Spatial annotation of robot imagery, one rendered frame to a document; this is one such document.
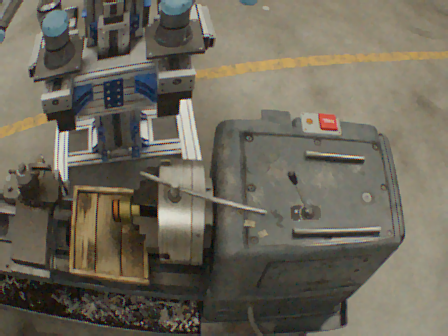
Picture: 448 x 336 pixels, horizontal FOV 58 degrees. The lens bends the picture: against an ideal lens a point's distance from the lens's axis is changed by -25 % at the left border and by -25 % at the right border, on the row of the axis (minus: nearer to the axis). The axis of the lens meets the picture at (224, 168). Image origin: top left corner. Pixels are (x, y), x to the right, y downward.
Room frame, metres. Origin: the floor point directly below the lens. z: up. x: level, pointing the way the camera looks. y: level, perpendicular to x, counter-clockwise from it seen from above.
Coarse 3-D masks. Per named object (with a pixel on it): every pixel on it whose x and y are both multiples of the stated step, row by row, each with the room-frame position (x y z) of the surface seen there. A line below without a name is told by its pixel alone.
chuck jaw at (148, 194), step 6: (162, 162) 0.82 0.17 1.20; (168, 162) 0.82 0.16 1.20; (150, 168) 0.79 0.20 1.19; (156, 168) 0.80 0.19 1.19; (156, 174) 0.77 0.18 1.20; (144, 180) 0.78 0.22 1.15; (150, 180) 0.76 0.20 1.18; (144, 186) 0.75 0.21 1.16; (150, 186) 0.75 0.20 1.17; (156, 186) 0.75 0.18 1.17; (138, 192) 0.74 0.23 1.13; (144, 192) 0.74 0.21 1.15; (150, 192) 0.74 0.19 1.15; (156, 192) 0.74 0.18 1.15; (138, 198) 0.72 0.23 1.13; (144, 198) 0.73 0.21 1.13; (150, 198) 0.73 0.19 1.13; (156, 198) 0.73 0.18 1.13; (156, 204) 0.72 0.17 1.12
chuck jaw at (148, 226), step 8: (136, 216) 0.68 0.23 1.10; (136, 224) 0.65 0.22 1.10; (144, 224) 0.66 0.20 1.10; (152, 224) 0.66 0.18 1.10; (144, 232) 0.63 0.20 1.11; (152, 232) 0.63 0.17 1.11; (144, 240) 0.62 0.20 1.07; (152, 240) 0.61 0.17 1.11; (152, 248) 0.58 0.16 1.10; (160, 256) 0.57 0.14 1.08; (168, 256) 0.57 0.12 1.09
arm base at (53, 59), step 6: (60, 48) 1.22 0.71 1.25; (66, 48) 1.25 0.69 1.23; (72, 48) 1.28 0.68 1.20; (48, 54) 1.21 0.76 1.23; (54, 54) 1.21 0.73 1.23; (60, 54) 1.22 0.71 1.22; (66, 54) 1.24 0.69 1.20; (72, 54) 1.26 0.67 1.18; (48, 60) 1.20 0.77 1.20; (54, 60) 1.20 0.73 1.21; (60, 60) 1.21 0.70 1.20; (66, 60) 1.23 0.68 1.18; (48, 66) 1.19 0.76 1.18; (54, 66) 1.19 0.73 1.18; (60, 66) 1.20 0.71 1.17
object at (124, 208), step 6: (114, 198) 0.72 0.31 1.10; (126, 198) 0.72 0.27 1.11; (132, 198) 0.74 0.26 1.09; (114, 204) 0.70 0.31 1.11; (120, 204) 0.70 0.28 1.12; (126, 204) 0.70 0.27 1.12; (132, 204) 0.71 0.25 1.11; (138, 204) 0.71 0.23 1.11; (114, 210) 0.68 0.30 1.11; (120, 210) 0.68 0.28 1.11; (126, 210) 0.68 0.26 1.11; (132, 210) 0.69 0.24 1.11; (138, 210) 0.70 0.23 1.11; (114, 216) 0.66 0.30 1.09; (120, 216) 0.67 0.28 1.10; (126, 216) 0.67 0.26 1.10; (132, 216) 0.68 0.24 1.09; (120, 222) 0.67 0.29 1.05; (126, 222) 0.66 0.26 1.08; (132, 222) 0.66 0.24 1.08
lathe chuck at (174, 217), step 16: (160, 160) 0.82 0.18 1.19; (176, 160) 0.83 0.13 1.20; (160, 176) 0.75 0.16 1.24; (176, 176) 0.75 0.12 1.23; (160, 192) 0.70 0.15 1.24; (160, 208) 0.66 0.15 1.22; (176, 208) 0.66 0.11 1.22; (160, 224) 0.62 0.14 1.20; (176, 224) 0.63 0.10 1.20; (160, 240) 0.59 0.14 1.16; (176, 240) 0.60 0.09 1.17; (176, 256) 0.57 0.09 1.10
